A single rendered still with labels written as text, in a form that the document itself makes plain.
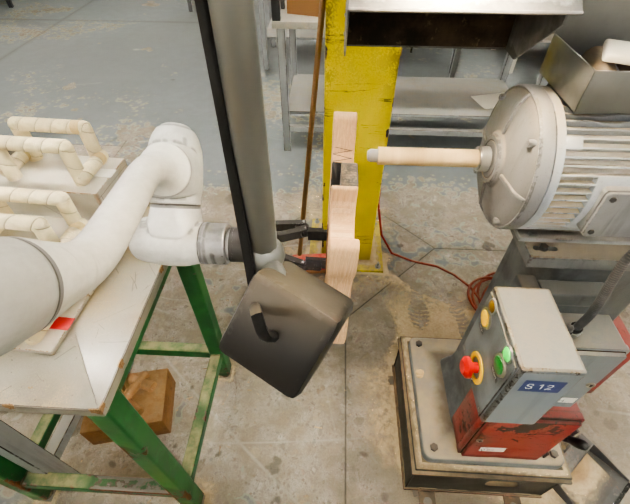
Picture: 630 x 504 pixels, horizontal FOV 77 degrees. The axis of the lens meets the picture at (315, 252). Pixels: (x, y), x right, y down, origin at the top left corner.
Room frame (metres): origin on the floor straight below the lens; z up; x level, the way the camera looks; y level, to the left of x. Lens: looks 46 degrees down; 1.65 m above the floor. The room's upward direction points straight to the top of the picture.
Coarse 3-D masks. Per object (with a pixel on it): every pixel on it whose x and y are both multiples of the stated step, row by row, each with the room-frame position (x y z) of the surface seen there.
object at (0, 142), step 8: (0, 136) 0.77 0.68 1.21; (8, 136) 0.77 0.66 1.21; (16, 136) 0.77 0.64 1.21; (0, 144) 0.75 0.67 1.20; (8, 144) 0.75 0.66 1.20; (16, 144) 0.75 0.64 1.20; (24, 144) 0.75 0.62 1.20; (32, 144) 0.75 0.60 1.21; (40, 144) 0.74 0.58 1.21; (48, 144) 0.74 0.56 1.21; (56, 144) 0.74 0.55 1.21; (64, 144) 0.74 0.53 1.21; (40, 152) 0.75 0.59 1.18; (48, 152) 0.74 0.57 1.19; (56, 152) 0.74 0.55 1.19
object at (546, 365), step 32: (512, 288) 0.42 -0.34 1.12; (480, 320) 0.41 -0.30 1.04; (512, 320) 0.36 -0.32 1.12; (544, 320) 0.36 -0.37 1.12; (480, 352) 0.36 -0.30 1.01; (544, 352) 0.30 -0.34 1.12; (576, 352) 0.30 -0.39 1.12; (480, 384) 0.32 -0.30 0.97; (512, 384) 0.27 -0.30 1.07; (544, 384) 0.27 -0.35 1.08; (480, 416) 0.28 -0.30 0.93; (512, 416) 0.27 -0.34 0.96
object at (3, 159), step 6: (0, 150) 0.76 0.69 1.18; (6, 150) 0.78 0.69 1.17; (0, 156) 0.76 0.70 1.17; (6, 156) 0.77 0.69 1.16; (0, 162) 0.76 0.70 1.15; (6, 162) 0.76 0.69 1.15; (12, 162) 0.77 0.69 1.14; (0, 168) 0.76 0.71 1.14; (6, 168) 0.76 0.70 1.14; (12, 168) 0.76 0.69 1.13; (18, 168) 0.78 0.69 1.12; (6, 174) 0.75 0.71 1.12; (12, 174) 0.76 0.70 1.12; (18, 174) 0.77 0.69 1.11; (12, 180) 0.76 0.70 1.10
